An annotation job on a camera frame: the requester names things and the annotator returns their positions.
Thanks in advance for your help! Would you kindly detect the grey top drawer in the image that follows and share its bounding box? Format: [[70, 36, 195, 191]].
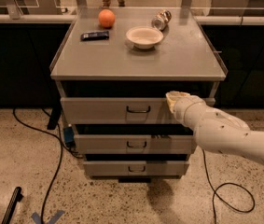
[[61, 97, 177, 124]]

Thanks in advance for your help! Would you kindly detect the grey drawer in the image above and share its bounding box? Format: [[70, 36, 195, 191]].
[[75, 134, 195, 154], [61, 97, 177, 124], [84, 161, 189, 177]]

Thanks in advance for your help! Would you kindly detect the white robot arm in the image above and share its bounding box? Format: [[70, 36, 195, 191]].
[[166, 91, 264, 165]]

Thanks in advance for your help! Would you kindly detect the grey metal drawer cabinet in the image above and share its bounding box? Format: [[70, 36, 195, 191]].
[[51, 7, 227, 179]]

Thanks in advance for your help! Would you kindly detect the grey bottom drawer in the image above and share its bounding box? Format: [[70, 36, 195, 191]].
[[84, 161, 189, 177]]

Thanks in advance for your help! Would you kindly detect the grey middle drawer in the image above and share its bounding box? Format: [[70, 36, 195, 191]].
[[75, 134, 195, 154]]

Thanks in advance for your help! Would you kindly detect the white bowl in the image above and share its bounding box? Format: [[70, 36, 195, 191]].
[[126, 26, 163, 49]]

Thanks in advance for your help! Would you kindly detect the tipped soda can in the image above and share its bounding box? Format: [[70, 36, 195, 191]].
[[151, 9, 172, 31]]

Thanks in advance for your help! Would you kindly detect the orange fruit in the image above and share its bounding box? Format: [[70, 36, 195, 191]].
[[98, 9, 116, 28]]

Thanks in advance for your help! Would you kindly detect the dark blue snack bar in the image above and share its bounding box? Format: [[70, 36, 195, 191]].
[[80, 31, 109, 41]]

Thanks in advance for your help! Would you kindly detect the blue power box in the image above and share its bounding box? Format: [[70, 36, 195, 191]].
[[63, 126, 75, 147]]

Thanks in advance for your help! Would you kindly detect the long dark counter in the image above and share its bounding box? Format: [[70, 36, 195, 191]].
[[0, 22, 264, 108]]

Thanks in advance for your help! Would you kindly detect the blue tape cross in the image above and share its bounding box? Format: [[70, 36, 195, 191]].
[[30, 209, 66, 224]]

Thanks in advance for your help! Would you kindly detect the black bar on floor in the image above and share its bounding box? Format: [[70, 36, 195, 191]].
[[1, 187, 23, 224]]

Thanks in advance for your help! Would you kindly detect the black cable right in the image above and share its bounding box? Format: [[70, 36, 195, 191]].
[[201, 148, 256, 224]]

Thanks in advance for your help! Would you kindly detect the black cable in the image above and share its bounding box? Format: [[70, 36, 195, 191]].
[[12, 108, 83, 224], [201, 148, 256, 224]]

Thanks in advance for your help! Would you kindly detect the black cable left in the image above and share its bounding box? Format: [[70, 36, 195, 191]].
[[12, 108, 83, 224]]

